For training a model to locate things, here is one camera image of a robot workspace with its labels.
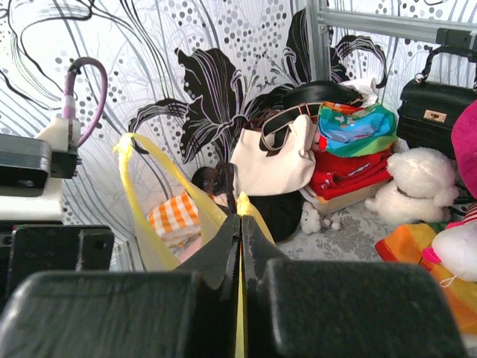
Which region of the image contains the brown leather strap bag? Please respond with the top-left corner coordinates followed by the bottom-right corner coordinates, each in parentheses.
top-left (192, 162), bottom-right (237, 214)

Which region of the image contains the yellow plastic trash bag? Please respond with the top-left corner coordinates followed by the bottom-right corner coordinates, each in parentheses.
top-left (114, 133), bottom-right (279, 357)

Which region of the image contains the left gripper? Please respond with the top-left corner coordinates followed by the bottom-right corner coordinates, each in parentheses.
top-left (1, 222), bottom-right (114, 298)

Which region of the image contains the white fluffy plush sheep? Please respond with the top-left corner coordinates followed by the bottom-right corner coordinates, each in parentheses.
top-left (364, 148), bottom-right (459, 225)

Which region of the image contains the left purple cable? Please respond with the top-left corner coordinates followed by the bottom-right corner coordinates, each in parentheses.
top-left (63, 57), bottom-right (109, 148)

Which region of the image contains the small white bunny plush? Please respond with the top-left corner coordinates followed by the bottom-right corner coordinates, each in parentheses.
top-left (300, 201), bottom-right (321, 234)

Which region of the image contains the black round hat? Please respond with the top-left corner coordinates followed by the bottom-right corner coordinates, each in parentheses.
top-left (256, 81), bottom-right (365, 110)

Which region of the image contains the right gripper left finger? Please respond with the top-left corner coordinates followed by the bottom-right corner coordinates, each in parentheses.
top-left (1, 215), bottom-right (240, 357)

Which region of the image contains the cream canvas tote bag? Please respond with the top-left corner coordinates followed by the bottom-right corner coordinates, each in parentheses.
top-left (230, 114), bottom-right (317, 196)

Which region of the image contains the colourful cartoon fabric bag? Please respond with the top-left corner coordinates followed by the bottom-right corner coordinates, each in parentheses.
top-left (316, 101), bottom-right (397, 157)

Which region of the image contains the orange checkered cloth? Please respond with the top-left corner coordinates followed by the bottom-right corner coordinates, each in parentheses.
top-left (147, 191), bottom-right (200, 248)

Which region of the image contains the rainbow striped fabric bag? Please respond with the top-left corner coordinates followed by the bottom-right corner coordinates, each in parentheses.
top-left (375, 222), bottom-right (476, 335)

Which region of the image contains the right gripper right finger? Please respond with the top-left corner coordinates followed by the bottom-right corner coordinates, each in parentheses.
top-left (241, 216), bottom-right (467, 357)

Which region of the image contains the red fabric bag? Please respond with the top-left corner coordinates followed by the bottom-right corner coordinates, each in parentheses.
top-left (309, 150), bottom-right (391, 200)

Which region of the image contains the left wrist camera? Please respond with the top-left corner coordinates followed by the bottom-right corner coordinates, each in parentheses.
top-left (1, 116), bottom-right (81, 226)

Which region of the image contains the black leather handbag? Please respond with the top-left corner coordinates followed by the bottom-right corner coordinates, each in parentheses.
top-left (397, 46), bottom-right (476, 160)

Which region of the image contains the magenta fabric bag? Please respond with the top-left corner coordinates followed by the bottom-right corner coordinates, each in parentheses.
top-left (451, 101), bottom-right (477, 198)

